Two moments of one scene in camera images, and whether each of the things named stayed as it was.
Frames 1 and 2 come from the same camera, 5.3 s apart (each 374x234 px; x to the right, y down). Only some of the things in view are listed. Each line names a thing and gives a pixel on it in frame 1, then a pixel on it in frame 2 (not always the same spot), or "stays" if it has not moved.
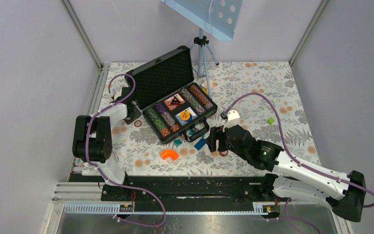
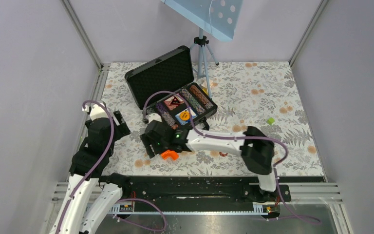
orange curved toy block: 167,153 stays
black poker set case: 174,106 stays
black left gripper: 137,115 to 122,129
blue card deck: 193,115 stays
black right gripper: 216,133 to 147,141
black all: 175,101 stays
